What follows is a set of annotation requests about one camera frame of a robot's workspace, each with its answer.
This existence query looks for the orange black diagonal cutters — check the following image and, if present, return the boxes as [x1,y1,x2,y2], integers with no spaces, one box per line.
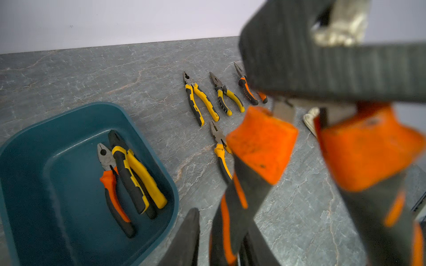
[97,143,136,238]

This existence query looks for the yellow grey open-jaw pliers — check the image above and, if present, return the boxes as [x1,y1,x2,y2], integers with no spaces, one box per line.
[209,121,233,184]

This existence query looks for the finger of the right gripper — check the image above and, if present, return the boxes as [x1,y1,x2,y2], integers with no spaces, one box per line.
[239,1,426,103]

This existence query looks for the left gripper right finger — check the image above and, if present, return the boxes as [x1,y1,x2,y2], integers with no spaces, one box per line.
[239,221,280,266]

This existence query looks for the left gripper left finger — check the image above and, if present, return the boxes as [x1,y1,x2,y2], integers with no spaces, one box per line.
[158,208,200,266]

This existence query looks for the orange black long-nose pliers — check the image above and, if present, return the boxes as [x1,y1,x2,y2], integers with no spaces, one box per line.
[209,99,426,266]

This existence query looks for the beige work glove red cuff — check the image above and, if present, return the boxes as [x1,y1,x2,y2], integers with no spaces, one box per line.
[303,107,320,138]

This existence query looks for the teal plastic storage box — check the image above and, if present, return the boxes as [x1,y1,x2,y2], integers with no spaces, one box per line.
[1,102,179,266]

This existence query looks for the orange black greener pliers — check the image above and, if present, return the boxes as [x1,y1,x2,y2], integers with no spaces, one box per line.
[233,62,259,105]

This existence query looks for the yellow black combination pliers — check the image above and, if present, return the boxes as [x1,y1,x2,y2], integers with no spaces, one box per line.
[108,130,168,220]

